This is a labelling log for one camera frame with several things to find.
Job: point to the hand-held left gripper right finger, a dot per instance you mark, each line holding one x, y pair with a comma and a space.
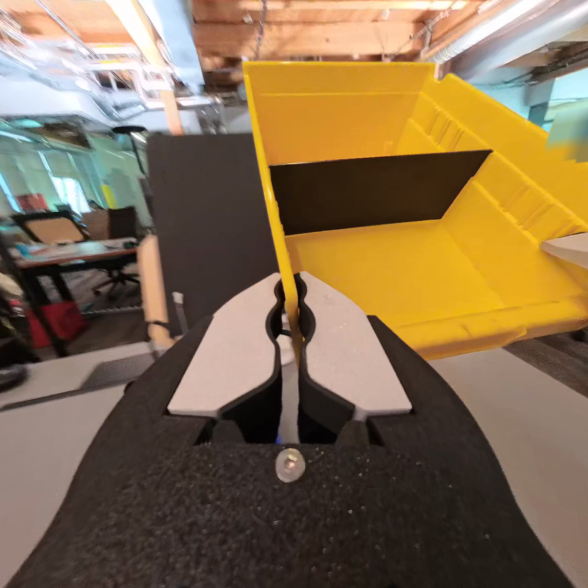
358, 363

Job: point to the wooden desk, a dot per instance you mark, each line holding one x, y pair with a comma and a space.
69, 257

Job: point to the black bin divider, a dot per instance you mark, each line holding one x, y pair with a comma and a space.
367, 193

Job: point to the red storage box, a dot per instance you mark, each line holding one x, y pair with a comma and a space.
55, 321

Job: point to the black office chair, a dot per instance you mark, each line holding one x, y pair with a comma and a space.
121, 225

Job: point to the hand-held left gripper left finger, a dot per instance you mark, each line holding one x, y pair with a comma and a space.
229, 358

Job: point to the yellow plastic bin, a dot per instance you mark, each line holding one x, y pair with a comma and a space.
413, 285

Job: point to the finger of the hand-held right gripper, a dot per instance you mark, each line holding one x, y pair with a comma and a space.
569, 250

